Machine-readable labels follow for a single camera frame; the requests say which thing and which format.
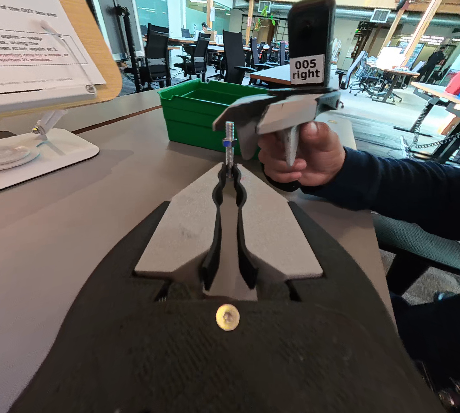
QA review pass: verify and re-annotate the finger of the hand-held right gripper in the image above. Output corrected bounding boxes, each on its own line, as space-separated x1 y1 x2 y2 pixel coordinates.
236 96 323 161
211 94 285 132

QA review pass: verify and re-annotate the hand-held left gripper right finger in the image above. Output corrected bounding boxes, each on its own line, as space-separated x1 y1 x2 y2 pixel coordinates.
234 163 324 290

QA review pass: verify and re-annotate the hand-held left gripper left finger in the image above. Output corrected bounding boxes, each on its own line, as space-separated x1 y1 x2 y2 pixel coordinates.
133 162 226 291

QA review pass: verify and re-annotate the silver bolt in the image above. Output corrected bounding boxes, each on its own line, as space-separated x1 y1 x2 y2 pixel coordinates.
223 122 236 178

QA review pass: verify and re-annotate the green plastic bin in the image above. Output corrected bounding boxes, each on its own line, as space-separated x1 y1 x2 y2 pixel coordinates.
157 79 275 161

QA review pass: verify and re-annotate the person's right forearm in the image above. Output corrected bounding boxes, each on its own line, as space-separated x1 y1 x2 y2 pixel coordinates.
301 146 460 242

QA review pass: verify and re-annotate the person's right hand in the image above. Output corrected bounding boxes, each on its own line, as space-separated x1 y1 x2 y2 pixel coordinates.
257 120 346 187

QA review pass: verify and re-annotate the wooden top office desk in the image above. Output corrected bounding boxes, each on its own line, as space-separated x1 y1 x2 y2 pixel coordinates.
250 64 292 89

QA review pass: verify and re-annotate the green potted plant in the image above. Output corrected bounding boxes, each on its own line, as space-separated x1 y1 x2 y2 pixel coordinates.
257 5 276 30

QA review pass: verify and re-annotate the grey mesh office chair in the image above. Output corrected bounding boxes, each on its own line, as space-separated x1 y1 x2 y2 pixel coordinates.
336 50 368 92

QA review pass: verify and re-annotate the black office chair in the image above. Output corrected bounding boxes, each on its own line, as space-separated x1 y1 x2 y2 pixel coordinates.
124 23 172 93
174 33 213 83
208 29 256 85

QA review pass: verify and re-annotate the dark mesh chair seat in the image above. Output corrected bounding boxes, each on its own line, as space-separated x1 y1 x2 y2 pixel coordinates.
372 213 460 273

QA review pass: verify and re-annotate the wooden document stand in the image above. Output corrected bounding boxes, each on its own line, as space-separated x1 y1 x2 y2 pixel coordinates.
0 0 123 191

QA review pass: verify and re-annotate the person's leg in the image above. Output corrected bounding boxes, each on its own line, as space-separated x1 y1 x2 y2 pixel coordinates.
390 291 460 413

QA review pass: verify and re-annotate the printed instruction sheet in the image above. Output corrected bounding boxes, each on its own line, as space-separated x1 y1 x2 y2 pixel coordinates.
0 0 107 95

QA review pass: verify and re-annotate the black coiled cable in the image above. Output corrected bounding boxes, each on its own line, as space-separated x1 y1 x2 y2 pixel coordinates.
406 133 460 150

